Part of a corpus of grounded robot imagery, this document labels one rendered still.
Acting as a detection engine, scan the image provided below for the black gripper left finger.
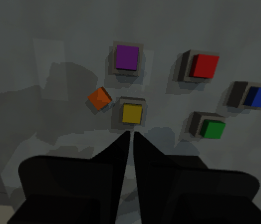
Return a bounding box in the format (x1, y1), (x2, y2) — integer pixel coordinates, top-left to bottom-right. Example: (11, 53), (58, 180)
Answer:
(18, 131), (130, 224)

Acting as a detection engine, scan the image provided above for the purple button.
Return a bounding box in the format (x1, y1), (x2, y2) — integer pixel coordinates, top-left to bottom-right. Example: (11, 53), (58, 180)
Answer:
(112, 41), (144, 76)

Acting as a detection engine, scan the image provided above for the yellow button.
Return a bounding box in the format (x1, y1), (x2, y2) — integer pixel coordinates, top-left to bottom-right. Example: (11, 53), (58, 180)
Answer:
(118, 96), (146, 125)

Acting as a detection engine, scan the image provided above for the orange block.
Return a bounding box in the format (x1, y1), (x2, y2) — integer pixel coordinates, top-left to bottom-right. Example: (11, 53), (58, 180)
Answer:
(87, 87), (112, 110)

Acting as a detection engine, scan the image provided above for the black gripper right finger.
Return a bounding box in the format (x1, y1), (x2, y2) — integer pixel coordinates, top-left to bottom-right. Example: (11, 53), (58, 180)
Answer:
(133, 131), (260, 224)

